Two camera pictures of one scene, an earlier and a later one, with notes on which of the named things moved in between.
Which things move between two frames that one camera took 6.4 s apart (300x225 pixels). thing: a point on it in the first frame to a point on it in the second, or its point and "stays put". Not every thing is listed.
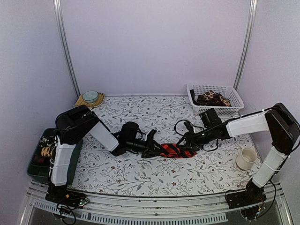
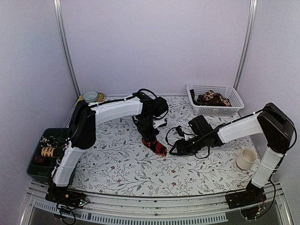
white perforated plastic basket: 205,97 stays put
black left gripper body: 146,149 to 145,127
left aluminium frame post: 64,46 stays put
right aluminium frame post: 252,18 stays put
